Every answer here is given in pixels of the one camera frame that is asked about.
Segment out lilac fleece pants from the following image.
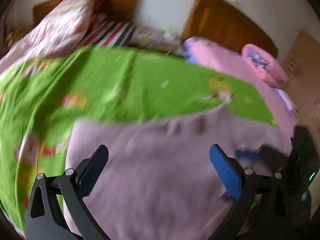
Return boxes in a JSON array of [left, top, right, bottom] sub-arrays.
[[66, 106, 291, 239]]

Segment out folded lilac cloth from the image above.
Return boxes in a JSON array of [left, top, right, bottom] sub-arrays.
[[272, 88, 296, 116]]

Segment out rolled pink blanket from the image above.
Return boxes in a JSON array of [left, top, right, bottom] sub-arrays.
[[241, 44, 288, 88]]

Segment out green cartoon bed sheet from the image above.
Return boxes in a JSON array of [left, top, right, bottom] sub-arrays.
[[1, 46, 276, 233]]

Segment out pink bed sheet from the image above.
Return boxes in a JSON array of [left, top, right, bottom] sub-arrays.
[[183, 37, 297, 137]]

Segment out beige wooden wardrobe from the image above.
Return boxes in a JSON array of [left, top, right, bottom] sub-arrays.
[[282, 29, 320, 144]]

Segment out right wooden headboard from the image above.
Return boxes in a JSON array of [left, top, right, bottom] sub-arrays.
[[182, 0, 278, 58]]

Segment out wooden headboard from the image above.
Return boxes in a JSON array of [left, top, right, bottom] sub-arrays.
[[182, 0, 278, 58], [33, 0, 138, 26]]

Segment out floral nightstand cover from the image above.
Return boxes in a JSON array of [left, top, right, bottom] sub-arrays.
[[128, 27, 182, 54]]

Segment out pink patterned quilt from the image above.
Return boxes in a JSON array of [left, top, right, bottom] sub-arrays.
[[1, 0, 94, 73]]

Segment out plaid checked sheet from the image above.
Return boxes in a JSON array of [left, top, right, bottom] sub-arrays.
[[78, 20, 136, 48]]

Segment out brown patterned blanket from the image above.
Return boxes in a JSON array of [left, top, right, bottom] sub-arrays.
[[5, 28, 26, 49]]

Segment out left wooden headboard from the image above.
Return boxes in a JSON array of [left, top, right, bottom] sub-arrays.
[[33, 0, 138, 26]]

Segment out wall socket plate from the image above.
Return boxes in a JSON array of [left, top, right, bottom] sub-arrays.
[[230, 0, 244, 8]]

